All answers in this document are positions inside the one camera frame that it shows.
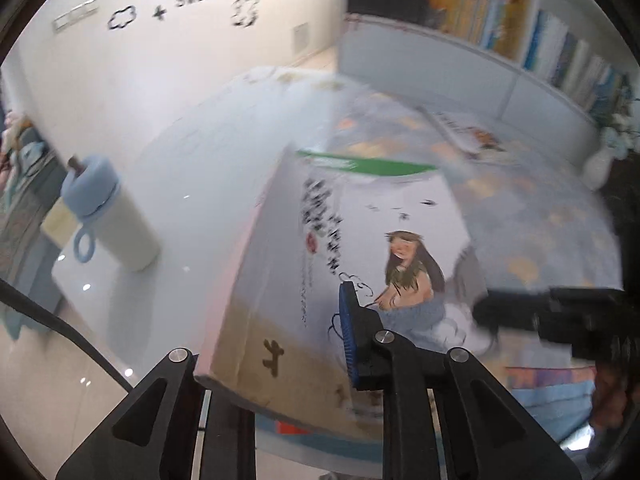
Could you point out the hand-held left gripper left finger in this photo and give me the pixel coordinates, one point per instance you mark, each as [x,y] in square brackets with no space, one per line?
[182,385]

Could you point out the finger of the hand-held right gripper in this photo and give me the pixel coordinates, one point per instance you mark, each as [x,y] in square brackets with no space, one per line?
[510,310]

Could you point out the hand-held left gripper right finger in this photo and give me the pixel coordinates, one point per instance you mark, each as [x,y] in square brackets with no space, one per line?
[350,335]

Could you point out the white storybook long-haired figure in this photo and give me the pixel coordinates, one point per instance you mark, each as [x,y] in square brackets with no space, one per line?
[340,225]

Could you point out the pink book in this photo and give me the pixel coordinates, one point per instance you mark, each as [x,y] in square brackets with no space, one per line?
[235,280]

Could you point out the thin green book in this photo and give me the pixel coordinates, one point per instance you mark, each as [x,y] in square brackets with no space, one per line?
[350,162]

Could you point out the row of colorful books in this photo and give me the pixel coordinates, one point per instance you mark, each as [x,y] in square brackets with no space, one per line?
[475,5]

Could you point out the person's right hand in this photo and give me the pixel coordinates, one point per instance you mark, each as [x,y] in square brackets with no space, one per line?
[610,395]

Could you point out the white ribbed vase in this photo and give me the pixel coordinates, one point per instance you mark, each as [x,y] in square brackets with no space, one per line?
[599,170]

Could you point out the cream tumbler blue lid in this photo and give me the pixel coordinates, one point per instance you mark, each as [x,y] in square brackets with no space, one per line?
[125,230]

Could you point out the white book yellow figure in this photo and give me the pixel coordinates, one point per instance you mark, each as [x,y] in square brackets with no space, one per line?
[480,140]

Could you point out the grey cloth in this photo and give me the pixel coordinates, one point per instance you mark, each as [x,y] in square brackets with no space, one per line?
[20,240]

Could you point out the pink plush toy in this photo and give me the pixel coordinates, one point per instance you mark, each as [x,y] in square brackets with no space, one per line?
[12,135]

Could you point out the small black bird sticker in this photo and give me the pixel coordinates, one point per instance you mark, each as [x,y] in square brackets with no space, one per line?
[159,13]

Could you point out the cloud outline wall sticker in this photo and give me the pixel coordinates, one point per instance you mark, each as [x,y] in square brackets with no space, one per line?
[122,17]
[245,5]

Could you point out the white wall switch plate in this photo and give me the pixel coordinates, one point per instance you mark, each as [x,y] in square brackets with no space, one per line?
[75,15]

